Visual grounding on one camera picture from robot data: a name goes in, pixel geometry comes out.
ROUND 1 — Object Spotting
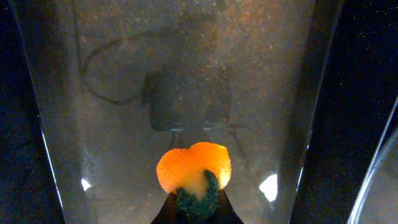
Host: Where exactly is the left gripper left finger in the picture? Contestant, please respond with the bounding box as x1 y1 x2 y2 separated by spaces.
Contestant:
151 194 187 224

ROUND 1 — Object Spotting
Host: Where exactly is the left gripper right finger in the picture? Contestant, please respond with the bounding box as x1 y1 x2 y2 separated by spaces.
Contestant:
211 190 243 224

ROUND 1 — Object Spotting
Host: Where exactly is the green and yellow sponge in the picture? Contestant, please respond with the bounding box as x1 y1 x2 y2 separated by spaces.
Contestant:
155 141 233 223

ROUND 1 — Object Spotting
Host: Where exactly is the black rectangular tray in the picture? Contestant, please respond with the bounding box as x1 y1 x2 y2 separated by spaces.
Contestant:
11 1 343 223

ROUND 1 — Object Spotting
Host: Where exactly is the round black tray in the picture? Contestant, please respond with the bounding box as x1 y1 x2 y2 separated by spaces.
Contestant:
346 96 398 224

